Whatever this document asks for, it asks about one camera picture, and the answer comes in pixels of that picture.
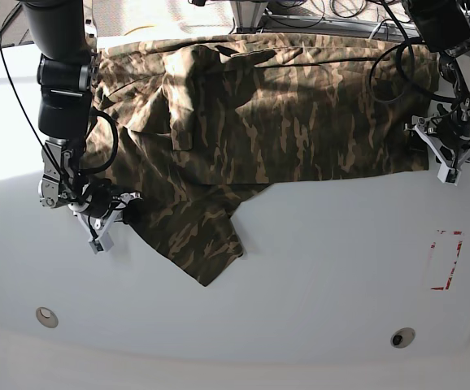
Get right table grommet hole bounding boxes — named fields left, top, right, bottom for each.
left=390, top=327, right=416, bottom=349

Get yellow cable on floor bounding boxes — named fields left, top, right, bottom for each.
left=123, top=24, right=159, bottom=37

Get red tape rectangle marking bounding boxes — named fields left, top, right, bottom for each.
left=424, top=230, right=464, bottom=291

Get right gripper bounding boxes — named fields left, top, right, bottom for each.
left=68, top=189, right=144, bottom=243

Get table grommet hole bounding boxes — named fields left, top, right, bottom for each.
left=35, top=307, right=59, bottom=329
left=390, top=327, right=416, bottom=349

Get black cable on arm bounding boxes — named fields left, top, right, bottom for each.
left=368, top=38, right=459, bottom=106
left=78, top=110, right=120, bottom=176

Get left table grommet hole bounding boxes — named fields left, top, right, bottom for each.
left=35, top=307, right=59, bottom=329

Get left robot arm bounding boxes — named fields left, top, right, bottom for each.
left=402, top=1, right=470, bottom=184

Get white cable on floor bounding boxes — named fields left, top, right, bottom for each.
left=368, top=22, right=389, bottom=41

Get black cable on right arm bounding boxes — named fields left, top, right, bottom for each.
left=78, top=110, right=120, bottom=176

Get aluminium frame stand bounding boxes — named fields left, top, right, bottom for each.
left=228, top=1, right=417, bottom=42

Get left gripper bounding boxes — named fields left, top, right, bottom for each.
left=405, top=115, right=470, bottom=173

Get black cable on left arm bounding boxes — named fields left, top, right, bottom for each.
left=368, top=38, right=459, bottom=106

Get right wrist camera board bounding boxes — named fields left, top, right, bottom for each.
left=89, top=235, right=114, bottom=254

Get camouflage t-shirt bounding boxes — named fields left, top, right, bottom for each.
left=81, top=33, right=429, bottom=286

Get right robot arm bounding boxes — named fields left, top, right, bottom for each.
left=20, top=0, right=140, bottom=253

